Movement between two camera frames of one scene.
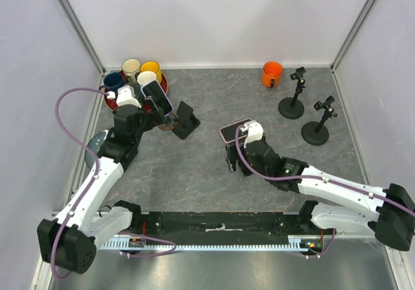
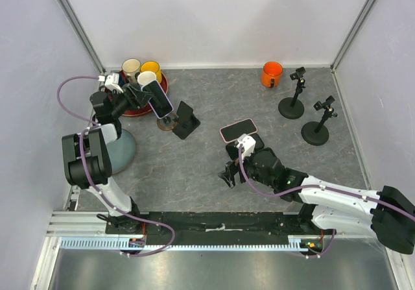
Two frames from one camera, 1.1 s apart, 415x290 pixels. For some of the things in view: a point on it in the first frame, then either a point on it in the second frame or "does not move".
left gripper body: x=151 y=119 → x=124 y=102
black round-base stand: x=317 y=133 does not move
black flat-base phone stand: x=187 y=122 does not move
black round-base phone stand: x=293 y=107 does not move
